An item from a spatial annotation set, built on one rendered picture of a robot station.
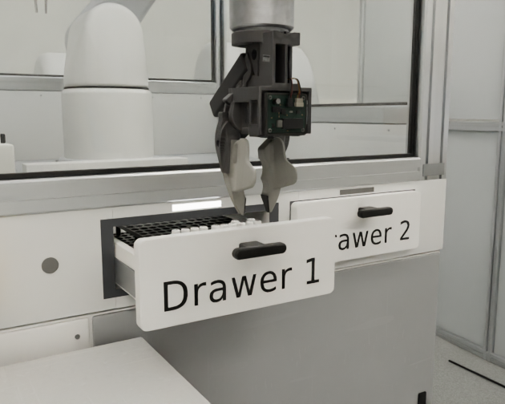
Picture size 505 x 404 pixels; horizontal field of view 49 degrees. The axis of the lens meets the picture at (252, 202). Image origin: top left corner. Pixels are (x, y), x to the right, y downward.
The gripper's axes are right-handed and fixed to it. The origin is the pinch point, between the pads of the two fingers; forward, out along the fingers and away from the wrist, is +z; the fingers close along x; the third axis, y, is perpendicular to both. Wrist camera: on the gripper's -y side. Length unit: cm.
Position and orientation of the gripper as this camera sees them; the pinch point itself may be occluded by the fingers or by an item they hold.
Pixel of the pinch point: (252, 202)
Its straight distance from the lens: 69.7
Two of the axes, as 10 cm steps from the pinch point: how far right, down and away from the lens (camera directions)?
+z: 0.0, 9.9, 1.6
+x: 8.6, -0.8, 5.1
